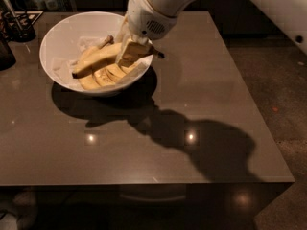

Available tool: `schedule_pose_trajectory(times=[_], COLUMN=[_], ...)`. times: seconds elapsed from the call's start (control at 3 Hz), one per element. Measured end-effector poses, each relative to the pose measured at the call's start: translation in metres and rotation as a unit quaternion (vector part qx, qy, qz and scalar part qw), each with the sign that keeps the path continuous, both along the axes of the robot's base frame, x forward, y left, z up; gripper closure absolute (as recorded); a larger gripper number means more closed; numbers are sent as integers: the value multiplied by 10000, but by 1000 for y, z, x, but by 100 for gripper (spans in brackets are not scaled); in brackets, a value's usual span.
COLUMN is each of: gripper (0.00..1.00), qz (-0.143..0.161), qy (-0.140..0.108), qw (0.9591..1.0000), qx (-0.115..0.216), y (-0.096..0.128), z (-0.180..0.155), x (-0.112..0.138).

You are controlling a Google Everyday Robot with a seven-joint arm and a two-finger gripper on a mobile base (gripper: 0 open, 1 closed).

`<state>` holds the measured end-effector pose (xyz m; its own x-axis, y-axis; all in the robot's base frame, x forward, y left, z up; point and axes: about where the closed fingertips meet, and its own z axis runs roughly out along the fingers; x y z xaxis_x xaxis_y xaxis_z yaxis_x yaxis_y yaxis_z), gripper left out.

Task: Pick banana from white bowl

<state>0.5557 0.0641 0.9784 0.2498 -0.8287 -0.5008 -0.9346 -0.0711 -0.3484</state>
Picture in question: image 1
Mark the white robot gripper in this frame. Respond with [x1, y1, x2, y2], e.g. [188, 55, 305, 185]
[114, 0, 177, 65]

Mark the large yellow banana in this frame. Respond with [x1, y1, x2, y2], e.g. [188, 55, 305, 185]
[72, 43, 165, 79]

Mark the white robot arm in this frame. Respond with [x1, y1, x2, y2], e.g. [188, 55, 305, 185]
[118, 0, 307, 54]

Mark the banana bunch in bowl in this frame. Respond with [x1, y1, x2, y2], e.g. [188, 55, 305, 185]
[77, 35, 137, 90]

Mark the white ceramic bowl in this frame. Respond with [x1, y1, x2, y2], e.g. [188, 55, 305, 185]
[39, 11, 153, 97]

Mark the white paper liner in bowl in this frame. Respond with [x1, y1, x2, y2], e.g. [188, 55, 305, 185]
[52, 34, 153, 91]

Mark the dark round container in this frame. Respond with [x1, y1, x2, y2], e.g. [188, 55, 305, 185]
[0, 37, 16, 70]

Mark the black wire utensil holder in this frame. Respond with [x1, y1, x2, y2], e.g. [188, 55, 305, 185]
[1, 0, 35, 42]

